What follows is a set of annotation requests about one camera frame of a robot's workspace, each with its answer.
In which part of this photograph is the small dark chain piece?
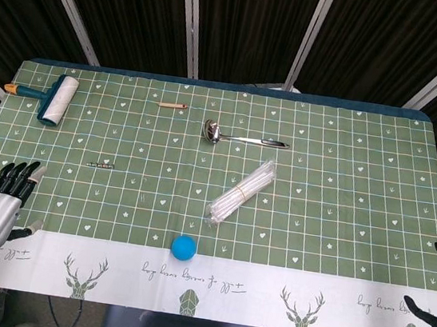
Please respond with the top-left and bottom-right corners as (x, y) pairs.
(86, 160), (116, 171)

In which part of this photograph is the teal white lint roller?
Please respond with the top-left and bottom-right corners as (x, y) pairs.
(0, 66), (81, 131)

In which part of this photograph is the green checked tablecloth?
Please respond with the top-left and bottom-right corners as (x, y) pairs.
(0, 56), (437, 327)

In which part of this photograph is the blue ball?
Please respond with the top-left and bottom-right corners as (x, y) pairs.
(169, 233), (199, 264)

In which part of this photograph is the stainless steel ladle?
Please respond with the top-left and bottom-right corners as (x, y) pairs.
(201, 118), (293, 154)

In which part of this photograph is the bundle of clear wrapped straws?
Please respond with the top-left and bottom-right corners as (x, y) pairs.
(202, 152), (278, 236)

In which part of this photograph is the blue cable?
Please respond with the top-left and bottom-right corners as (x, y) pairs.
(44, 295), (85, 327)

